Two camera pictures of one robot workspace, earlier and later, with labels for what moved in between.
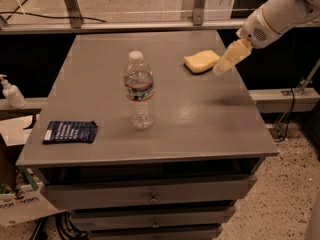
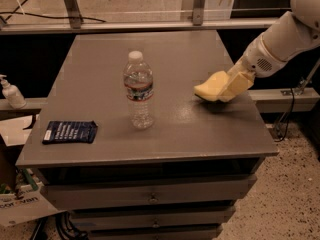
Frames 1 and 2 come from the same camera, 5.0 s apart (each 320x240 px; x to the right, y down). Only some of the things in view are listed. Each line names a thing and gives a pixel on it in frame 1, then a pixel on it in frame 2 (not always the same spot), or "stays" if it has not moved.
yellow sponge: x=200 y=62 -> x=211 y=89
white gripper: x=256 y=30 -> x=259 y=59
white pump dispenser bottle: x=12 y=94 stays
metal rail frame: x=76 y=24 stays
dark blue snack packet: x=70 y=131 stays
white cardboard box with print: x=25 y=205 stays
